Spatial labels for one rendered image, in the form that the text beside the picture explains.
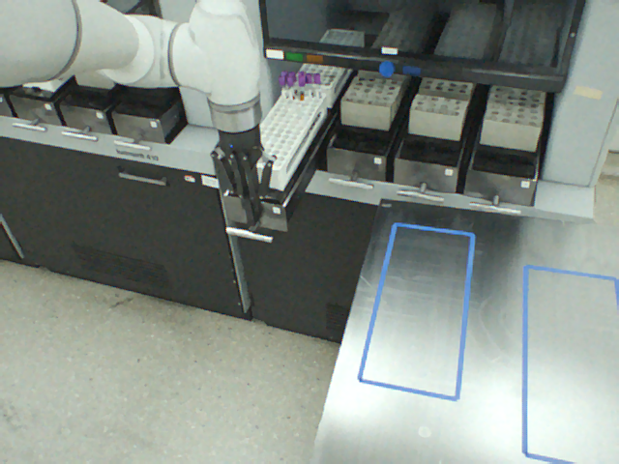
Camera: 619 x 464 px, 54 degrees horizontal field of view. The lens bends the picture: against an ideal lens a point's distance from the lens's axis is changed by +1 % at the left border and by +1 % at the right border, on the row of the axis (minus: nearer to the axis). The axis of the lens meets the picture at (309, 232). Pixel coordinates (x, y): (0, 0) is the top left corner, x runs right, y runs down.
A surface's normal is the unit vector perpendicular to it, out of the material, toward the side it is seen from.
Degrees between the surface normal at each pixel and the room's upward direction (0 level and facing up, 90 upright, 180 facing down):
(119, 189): 90
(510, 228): 0
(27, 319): 0
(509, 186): 90
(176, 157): 90
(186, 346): 0
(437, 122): 90
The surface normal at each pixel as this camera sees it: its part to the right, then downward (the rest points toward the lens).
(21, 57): 0.74, 0.67
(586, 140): -0.33, 0.66
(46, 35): 0.93, 0.33
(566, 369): -0.06, -0.73
